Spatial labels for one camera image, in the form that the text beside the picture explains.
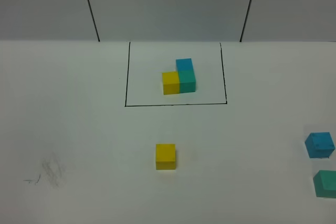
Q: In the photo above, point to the template green cube block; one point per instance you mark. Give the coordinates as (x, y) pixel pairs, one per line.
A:
(187, 81)

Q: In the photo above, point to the template yellow cube block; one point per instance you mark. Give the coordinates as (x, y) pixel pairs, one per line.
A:
(171, 83)

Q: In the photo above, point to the template blue cube block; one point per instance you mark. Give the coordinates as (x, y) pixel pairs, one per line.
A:
(184, 64)

